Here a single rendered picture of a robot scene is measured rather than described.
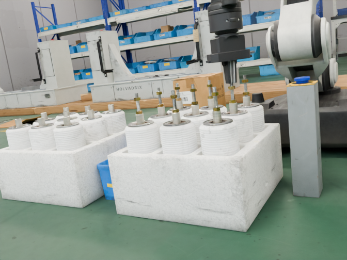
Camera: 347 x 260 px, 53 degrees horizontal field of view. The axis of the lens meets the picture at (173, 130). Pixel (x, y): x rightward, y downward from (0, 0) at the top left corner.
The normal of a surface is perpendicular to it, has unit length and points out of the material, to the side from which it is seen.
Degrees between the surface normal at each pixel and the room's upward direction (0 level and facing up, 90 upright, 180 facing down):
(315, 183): 90
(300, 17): 42
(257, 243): 0
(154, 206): 90
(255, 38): 90
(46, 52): 90
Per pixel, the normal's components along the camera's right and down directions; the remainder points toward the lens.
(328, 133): -0.45, 0.23
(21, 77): 0.88, -0.02
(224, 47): 0.33, 0.15
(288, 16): -0.40, -0.57
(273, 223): -0.12, -0.97
